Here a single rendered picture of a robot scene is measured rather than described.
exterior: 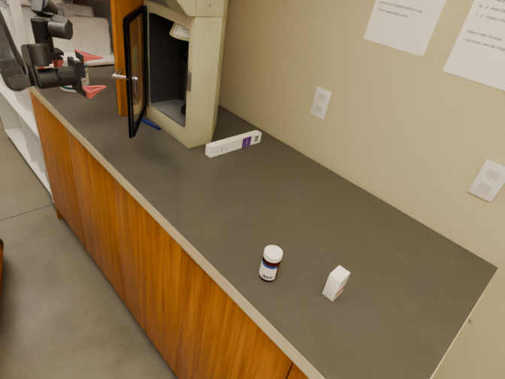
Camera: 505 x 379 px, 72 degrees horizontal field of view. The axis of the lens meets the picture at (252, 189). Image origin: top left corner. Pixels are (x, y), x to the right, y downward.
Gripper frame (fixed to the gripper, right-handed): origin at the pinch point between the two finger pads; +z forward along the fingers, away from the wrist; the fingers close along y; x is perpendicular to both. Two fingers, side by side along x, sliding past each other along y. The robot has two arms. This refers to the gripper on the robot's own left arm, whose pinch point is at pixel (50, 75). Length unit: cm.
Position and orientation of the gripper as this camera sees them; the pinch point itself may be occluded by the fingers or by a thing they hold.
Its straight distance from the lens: 157.1
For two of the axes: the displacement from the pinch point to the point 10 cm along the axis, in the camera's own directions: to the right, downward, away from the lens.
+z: -1.3, 8.2, 5.6
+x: -6.9, -4.9, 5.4
